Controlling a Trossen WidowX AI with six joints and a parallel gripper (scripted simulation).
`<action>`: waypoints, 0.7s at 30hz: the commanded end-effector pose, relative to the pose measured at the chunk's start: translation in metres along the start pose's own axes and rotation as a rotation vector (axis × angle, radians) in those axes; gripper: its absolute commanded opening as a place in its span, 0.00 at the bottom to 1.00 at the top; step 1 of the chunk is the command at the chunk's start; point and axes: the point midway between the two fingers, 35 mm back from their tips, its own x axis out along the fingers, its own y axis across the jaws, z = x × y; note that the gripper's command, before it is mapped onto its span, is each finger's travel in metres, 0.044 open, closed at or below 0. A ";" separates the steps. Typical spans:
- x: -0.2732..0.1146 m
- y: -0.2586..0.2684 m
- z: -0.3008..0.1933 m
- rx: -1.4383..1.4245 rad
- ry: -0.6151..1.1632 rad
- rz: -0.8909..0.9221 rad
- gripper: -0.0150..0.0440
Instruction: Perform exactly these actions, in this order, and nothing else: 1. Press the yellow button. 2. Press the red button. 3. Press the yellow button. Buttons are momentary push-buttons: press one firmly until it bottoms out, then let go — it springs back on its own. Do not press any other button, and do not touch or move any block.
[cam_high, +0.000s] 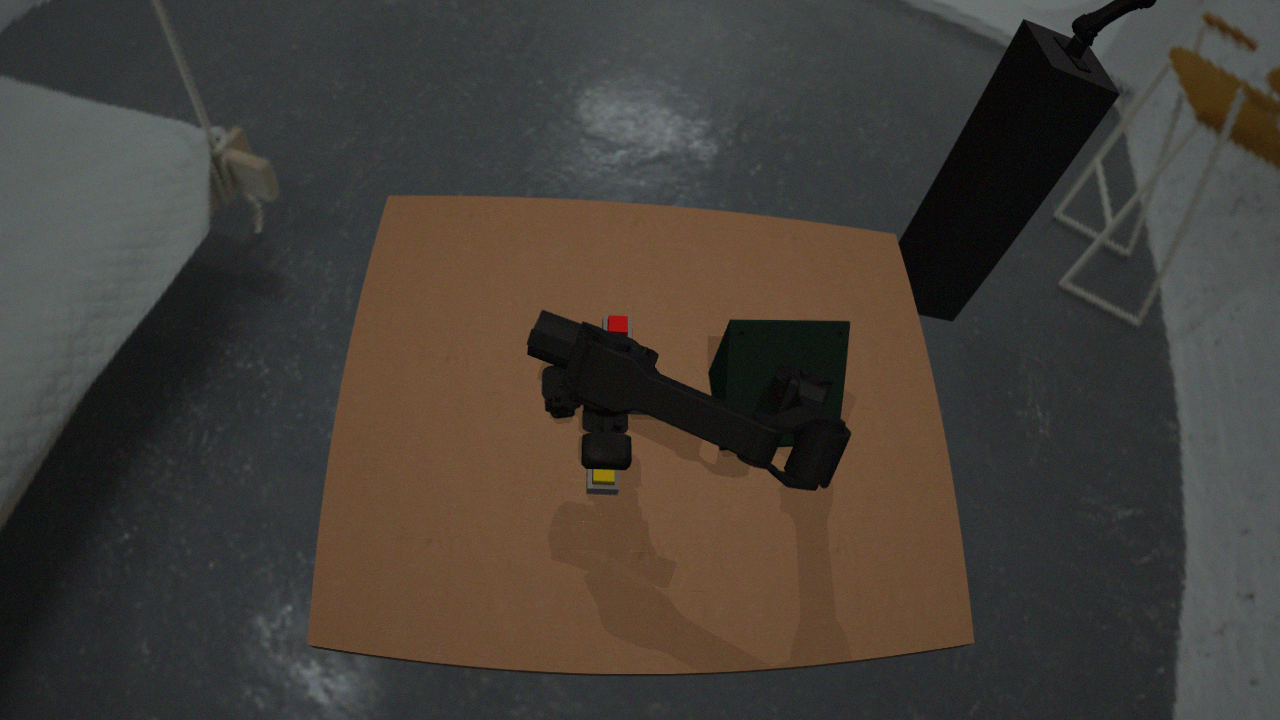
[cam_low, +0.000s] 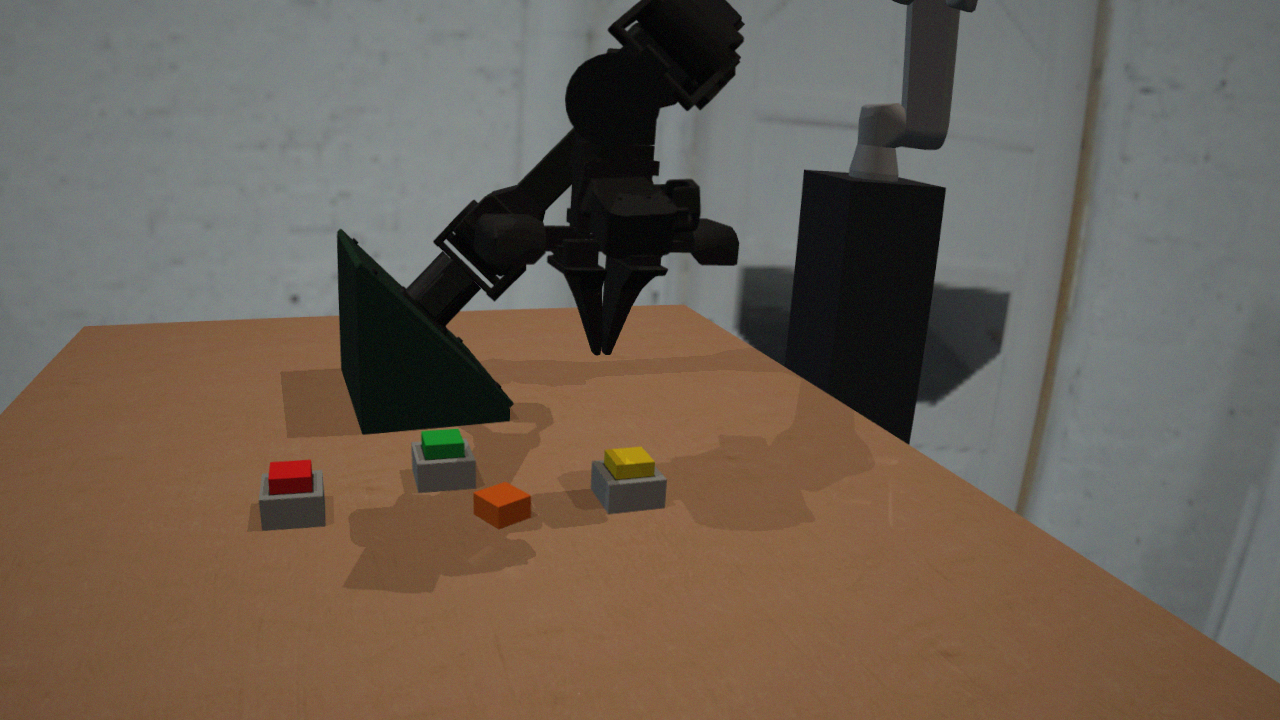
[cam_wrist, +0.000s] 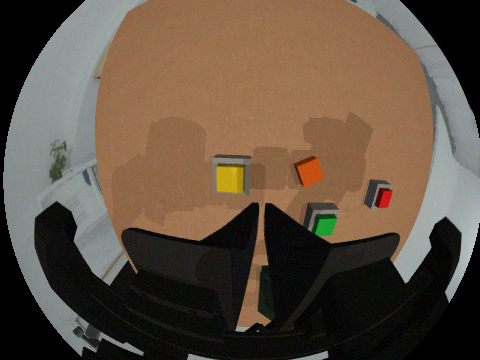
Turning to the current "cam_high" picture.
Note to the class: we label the red button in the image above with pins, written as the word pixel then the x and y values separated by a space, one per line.
pixel 618 325

